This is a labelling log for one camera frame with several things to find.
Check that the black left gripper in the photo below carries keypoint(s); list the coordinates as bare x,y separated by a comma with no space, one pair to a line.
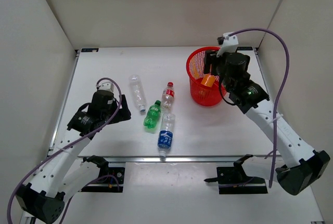
124,113

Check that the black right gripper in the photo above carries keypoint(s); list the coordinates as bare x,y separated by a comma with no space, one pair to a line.
211,59

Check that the orange juice bottle gold cap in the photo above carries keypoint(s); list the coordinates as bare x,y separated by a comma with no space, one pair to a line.
208,80

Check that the clear bottle white cap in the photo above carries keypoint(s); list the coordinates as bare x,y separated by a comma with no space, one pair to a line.
138,94

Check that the orange soda bottle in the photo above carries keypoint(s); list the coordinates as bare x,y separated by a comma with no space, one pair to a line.
204,93

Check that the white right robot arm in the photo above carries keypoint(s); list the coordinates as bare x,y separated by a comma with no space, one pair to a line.
295,164

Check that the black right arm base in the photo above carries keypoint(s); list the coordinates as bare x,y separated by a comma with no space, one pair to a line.
233,180

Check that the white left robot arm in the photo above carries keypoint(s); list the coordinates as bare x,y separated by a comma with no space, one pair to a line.
51,186

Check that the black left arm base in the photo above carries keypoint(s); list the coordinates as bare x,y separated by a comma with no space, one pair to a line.
110,179

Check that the red mesh plastic bin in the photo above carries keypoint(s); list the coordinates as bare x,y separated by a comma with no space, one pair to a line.
195,71

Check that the green Sprite bottle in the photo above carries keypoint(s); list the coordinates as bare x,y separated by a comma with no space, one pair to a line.
152,116

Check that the clear bottle blue label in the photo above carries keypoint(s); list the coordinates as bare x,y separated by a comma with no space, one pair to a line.
165,137

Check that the clear bottle red label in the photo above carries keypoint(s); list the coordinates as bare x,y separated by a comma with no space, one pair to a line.
168,96

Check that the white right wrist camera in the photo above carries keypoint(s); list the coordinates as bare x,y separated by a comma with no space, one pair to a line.
227,43

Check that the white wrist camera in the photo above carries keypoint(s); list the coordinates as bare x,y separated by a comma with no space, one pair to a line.
227,43
106,87

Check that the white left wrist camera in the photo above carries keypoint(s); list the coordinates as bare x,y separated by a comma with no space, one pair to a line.
106,87

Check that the aluminium table edge rail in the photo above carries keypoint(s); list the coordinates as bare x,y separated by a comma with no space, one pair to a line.
172,159

